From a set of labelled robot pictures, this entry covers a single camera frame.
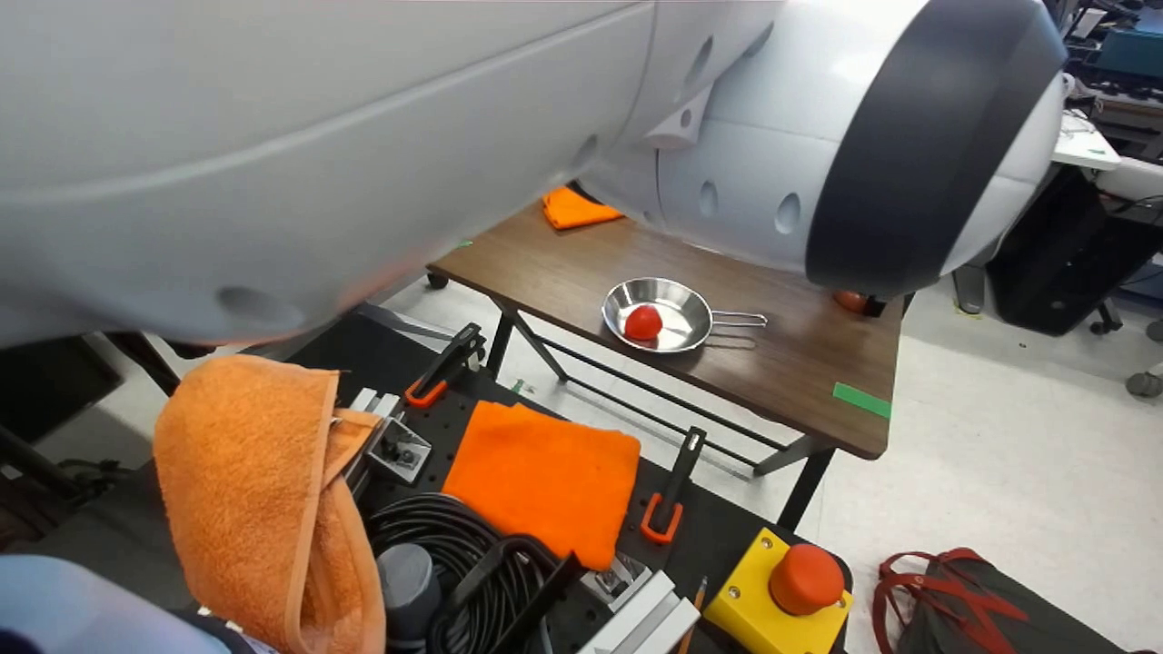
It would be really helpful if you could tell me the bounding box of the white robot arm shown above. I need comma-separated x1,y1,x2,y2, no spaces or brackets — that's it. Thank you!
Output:
0,0,1064,346

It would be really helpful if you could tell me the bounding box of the red donut toy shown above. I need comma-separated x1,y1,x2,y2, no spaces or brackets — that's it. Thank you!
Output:
623,306,662,346

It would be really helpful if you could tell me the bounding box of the silver metal pan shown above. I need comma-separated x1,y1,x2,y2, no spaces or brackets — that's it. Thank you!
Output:
600,275,769,356

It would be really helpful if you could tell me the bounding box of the small orange cloth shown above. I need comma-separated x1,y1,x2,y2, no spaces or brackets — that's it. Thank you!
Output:
543,185,623,231

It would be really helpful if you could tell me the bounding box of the folded orange cloth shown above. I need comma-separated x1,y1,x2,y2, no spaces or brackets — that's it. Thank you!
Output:
445,399,641,571

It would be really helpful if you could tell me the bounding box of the green tape marker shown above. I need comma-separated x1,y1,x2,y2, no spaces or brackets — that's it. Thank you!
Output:
832,381,892,421

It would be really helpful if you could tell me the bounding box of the yellow emergency stop box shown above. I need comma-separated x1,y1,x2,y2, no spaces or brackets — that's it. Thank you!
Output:
705,527,852,654

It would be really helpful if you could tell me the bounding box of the orange towel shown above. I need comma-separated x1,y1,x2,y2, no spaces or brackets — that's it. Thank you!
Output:
152,356,387,654

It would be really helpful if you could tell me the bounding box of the black office chair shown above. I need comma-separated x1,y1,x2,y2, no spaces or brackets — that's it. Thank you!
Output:
951,164,1163,333

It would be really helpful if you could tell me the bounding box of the orange handled clamp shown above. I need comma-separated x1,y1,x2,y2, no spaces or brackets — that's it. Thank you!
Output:
641,424,705,546
402,324,485,412

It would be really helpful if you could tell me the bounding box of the aluminium bracket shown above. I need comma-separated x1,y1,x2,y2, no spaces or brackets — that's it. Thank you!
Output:
353,389,431,484

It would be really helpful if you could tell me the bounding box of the coiled black cable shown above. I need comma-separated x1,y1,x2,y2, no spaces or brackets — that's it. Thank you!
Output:
359,491,586,654

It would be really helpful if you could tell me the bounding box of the aluminium extrusion rail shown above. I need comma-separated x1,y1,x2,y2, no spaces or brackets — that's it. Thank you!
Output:
577,571,700,654

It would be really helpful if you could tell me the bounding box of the dark bag with red straps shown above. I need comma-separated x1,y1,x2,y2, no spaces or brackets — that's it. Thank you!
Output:
871,550,1122,654

